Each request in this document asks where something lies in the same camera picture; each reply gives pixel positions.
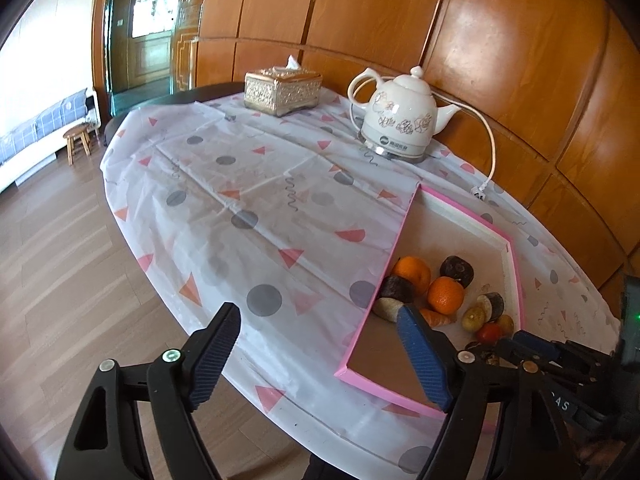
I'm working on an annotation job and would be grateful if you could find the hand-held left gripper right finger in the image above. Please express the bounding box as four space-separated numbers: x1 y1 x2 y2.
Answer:
395 304 563 480

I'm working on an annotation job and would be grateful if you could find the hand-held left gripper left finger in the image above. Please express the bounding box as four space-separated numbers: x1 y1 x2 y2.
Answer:
55 301 242 480

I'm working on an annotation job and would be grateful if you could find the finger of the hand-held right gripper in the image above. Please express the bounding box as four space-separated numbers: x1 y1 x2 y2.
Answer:
481 337 531 364
512 330 618 363

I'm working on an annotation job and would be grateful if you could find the small red tomato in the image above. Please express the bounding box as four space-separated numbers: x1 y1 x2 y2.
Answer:
475 322 503 345

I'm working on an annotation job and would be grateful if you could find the carrot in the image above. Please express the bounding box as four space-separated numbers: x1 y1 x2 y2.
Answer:
417 307 458 328

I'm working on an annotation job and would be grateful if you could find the kiwi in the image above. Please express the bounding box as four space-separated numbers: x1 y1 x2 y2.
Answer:
461 305 488 332

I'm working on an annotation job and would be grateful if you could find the dark cut root piece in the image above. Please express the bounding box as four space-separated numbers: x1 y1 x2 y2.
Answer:
375 275 416 322
476 291 506 322

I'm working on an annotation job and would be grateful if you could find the orange with stem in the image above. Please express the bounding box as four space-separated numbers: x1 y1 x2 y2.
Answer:
391 256 432 295

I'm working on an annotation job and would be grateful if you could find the dark brown round fruit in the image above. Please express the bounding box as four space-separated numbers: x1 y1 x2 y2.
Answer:
440 256 476 289

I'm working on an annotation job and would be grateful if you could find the pink cardboard tray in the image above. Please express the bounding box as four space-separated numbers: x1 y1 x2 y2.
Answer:
335 182 526 418

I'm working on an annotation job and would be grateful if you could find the patterned white tablecloth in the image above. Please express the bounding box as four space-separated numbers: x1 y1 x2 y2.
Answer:
99 85 621 476

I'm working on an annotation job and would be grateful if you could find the silver kettle base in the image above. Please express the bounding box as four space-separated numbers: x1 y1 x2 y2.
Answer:
360 132 426 165

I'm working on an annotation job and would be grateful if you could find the white floral ceramic kettle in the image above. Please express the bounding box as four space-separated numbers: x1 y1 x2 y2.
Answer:
347 65 463 153

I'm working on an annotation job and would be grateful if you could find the small wooden stool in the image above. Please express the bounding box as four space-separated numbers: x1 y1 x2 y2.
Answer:
63 125 96 166

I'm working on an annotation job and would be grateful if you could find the ornate silver tissue box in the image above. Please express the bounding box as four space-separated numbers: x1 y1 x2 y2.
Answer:
244 67 323 117

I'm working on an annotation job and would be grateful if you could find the blue plaid sofa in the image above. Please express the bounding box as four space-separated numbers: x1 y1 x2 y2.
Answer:
0 87 101 193

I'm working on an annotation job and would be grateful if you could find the wooden door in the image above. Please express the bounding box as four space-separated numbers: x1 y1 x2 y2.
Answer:
125 0 176 91

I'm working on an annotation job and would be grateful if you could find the white power cord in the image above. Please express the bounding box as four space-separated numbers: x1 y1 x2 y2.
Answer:
432 92 498 198

